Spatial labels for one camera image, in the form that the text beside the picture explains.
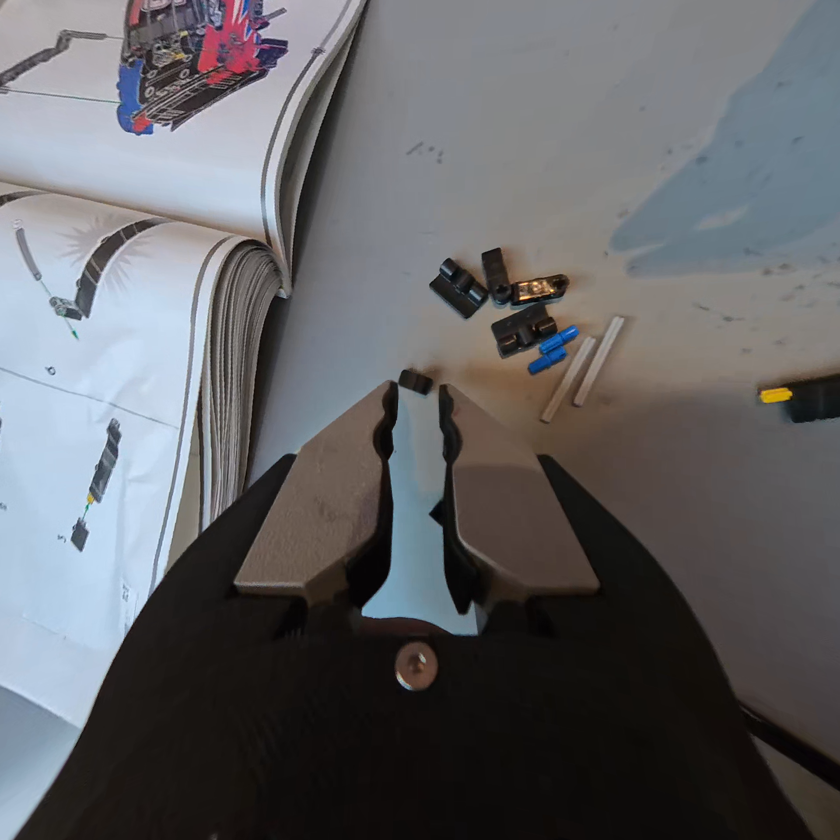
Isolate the black pin connector brick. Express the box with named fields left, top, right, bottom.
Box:
left=511, top=274, right=571, bottom=306

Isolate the open instruction booklet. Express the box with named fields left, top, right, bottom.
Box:
left=0, top=0, right=368, bottom=729

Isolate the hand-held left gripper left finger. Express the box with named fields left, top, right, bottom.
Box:
left=234, top=379, right=401, bottom=610

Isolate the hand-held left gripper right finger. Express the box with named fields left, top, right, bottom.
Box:
left=438, top=383, right=601, bottom=616

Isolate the grey desk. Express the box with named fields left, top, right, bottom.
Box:
left=246, top=0, right=840, bottom=840

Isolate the black axle connector brick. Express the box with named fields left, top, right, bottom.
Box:
left=784, top=374, right=840, bottom=424

